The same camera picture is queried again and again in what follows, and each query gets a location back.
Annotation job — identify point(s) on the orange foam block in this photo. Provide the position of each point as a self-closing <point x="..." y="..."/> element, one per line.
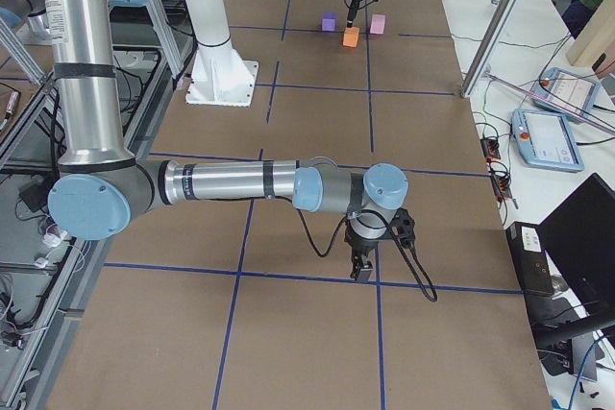
<point x="351" y="37"/>

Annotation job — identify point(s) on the purple foam block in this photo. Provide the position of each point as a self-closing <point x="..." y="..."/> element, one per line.
<point x="328" y="22"/>

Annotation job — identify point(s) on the pink foam block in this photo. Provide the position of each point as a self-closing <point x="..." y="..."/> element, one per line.
<point x="377" y="24"/>

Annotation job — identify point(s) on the black box device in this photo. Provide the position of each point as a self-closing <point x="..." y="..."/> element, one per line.
<point x="529" y="259"/>

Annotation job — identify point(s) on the near teach pendant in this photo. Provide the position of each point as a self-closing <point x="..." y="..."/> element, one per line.
<point x="545" y="140"/>

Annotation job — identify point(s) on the teach pendant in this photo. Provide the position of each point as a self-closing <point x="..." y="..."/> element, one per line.
<point x="545" y="140"/>
<point x="565" y="92"/>

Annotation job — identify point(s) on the black laptop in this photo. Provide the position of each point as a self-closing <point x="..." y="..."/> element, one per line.
<point x="579" y="239"/>

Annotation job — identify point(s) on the far teach pendant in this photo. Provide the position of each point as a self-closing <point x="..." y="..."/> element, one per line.
<point x="565" y="92"/>

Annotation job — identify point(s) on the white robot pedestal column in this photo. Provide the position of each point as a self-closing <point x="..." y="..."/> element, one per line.
<point x="219" y="76"/>

